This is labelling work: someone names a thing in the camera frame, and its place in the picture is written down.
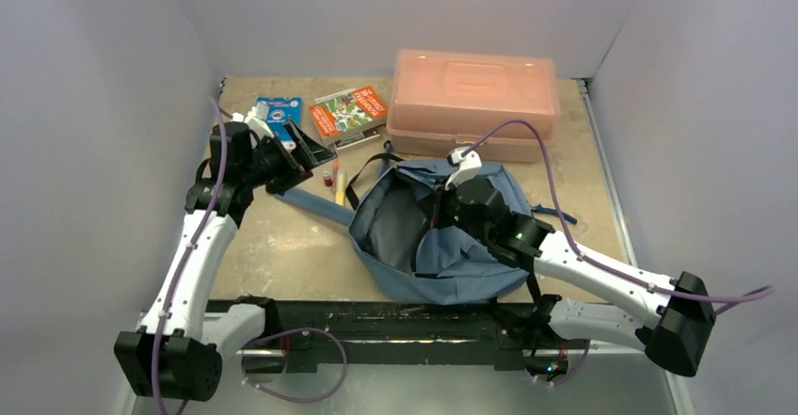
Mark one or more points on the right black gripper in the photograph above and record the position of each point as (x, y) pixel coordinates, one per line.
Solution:
(449, 197)

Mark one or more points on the orange treehouse book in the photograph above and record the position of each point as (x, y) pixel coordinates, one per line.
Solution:
(347, 113)

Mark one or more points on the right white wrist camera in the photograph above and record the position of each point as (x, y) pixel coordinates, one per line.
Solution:
(466, 163)

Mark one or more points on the pink plastic storage box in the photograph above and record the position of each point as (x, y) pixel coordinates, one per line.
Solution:
(444, 100)

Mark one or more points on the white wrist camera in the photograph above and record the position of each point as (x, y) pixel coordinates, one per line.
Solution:
(252, 120)
(466, 163)

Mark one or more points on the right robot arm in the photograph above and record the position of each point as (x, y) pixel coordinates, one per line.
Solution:
(668, 319)

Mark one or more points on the blue student backpack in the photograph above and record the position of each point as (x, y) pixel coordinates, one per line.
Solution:
(389, 227)

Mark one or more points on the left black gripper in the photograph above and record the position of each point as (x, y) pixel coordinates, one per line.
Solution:
(299, 163)

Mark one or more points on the yellow treehouse book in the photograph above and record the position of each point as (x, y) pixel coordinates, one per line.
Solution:
(358, 139)

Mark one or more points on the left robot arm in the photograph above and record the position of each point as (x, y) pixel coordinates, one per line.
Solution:
(178, 348)

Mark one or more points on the blue treehouse book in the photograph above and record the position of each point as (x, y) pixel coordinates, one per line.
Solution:
(275, 112)

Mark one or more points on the orange marker pen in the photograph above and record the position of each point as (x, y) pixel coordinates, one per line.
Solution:
(334, 174)

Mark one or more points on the yellow highlighter pen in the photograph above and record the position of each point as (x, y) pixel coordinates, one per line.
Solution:
(340, 187)

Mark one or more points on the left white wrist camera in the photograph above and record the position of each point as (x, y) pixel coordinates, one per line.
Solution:
(252, 120)

